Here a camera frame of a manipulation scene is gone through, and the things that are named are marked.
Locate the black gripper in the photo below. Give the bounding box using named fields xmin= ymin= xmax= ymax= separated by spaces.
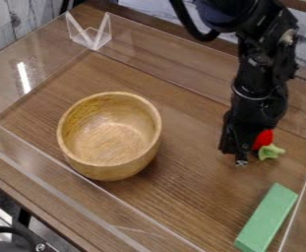
xmin=218 ymin=86 xmax=287 ymax=166

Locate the red felt strawberry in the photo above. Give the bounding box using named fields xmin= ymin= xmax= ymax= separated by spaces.
xmin=253 ymin=129 xmax=285 ymax=160

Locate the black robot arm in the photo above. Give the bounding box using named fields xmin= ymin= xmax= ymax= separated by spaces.
xmin=195 ymin=0 xmax=298 ymax=166

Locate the green foam block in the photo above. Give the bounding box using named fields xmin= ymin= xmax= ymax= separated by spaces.
xmin=234 ymin=183 xmax=298 ymax=252

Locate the light wooden bowl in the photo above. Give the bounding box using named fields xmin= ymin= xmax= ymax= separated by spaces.
xmin=56 ymin=92 xmax=162 ymax=181

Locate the black table leg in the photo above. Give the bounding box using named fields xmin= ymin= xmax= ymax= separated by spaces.
xmin=17 ymin=209 xmax=32 ymax=226

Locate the black cable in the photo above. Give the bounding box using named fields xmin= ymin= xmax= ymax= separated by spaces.
xmin=168 ymin=0 xmax=222 ymax=43

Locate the clear acrylic corner bracket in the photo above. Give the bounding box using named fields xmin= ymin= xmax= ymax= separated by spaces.
xmin=64 ymin=12 xmax=112 ymax=51

